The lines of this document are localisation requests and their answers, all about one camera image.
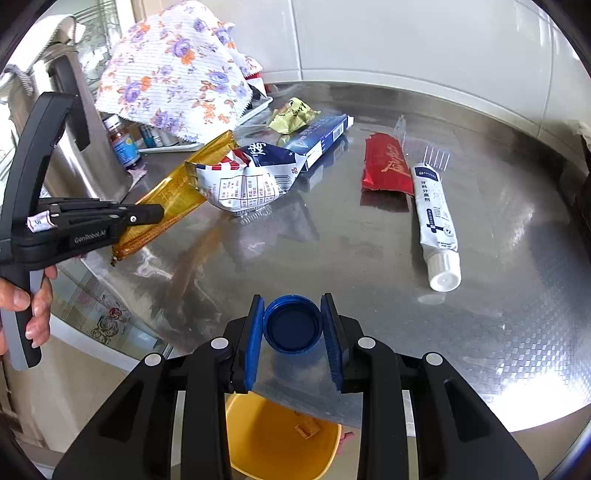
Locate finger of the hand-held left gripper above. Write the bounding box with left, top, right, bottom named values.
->
left=39, top=198, right=165, bottom=232

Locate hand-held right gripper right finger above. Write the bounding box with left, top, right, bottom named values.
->
left=321, top=293, right=539, bottom=480

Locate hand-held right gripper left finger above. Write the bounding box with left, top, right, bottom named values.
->
left=53, top=295, right=266, bottom=480

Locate gold foil wrapper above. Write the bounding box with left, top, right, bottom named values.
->
left=110, top=130, right=234, bottom=267

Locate blue plastic bottle cap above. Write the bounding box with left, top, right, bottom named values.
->
left=263, top=295, right=324, bottom=355

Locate yellow plastic bin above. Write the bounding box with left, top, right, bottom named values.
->
left=225, top=392, right=343, bottom=480

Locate yellow-green snack wrapper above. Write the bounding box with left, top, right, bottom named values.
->
left=268, top=98, right=320, bottom=136

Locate red foil packet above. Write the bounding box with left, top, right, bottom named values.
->
left=361, top=133, right=415, bottom=196

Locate person's left hand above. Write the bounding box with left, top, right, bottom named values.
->
left=0, top=265, right=59, bottom=356

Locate stainless steel kettle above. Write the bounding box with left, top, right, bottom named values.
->
left=0, top=39, right=134, bottom=204

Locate brown bottle with blue label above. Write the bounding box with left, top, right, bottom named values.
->
left=102, top=115, right=143, bottom=169

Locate crumpled white blue bag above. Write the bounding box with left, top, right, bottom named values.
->
left=185, top=142, right=309, bottom=217

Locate grey white towel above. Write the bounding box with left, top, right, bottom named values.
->
left=0, top=14, right=88, bottom=97

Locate floral cloth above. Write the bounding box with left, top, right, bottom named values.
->
left=95, top=0, right=264, bottom=145

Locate white tube with cap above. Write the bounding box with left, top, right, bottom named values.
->
left=410, top=164, right=462, bottom=292

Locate blue cardboard box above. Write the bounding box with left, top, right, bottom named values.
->
left=284, top=114, right=355, bottom=172

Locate clear plastic piece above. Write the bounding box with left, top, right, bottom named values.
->
left=394, top=115, right=451, bottom=168

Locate dark object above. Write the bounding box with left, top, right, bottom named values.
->
left=566, top=119, right=591, bottom=213

